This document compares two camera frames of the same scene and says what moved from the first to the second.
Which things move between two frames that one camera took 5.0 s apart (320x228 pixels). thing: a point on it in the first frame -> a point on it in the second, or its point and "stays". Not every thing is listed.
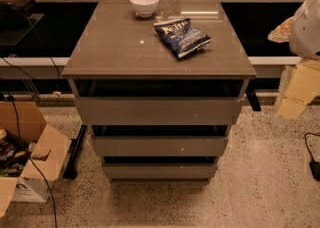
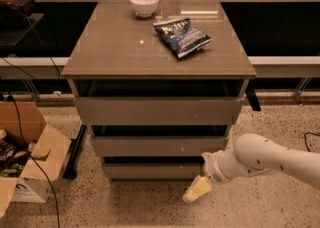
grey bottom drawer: x=159 y=171 stays
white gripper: x=307 y=28 -> x=212 y=168
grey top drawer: x=158 y=111 stays
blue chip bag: x=181 y=36 stays
